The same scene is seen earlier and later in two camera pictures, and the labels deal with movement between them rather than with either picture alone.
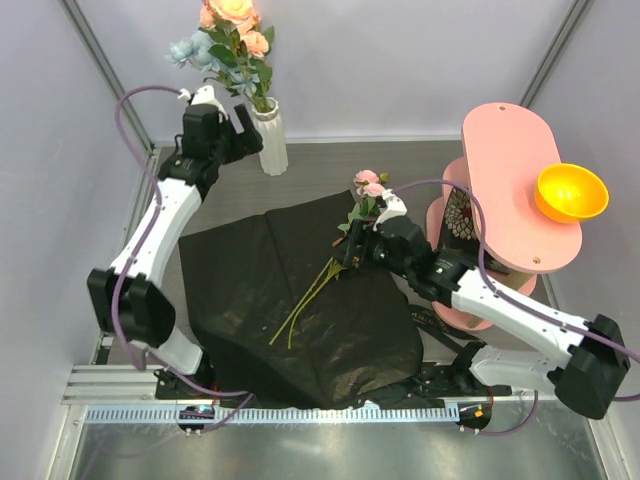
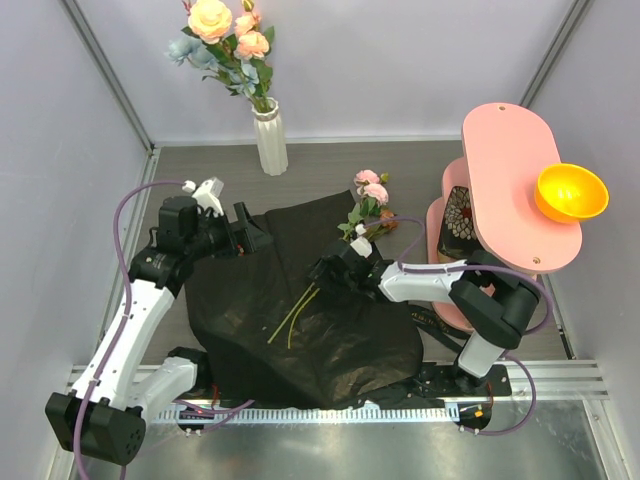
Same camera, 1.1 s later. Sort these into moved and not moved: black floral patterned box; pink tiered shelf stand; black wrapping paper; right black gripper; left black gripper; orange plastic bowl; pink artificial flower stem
Moved: left black gripper; right black gripper
Not moved: pink tiered shelf stand; orange plastic bowl; black floral patterned box; black wrapping paper; pink artificial flower stem
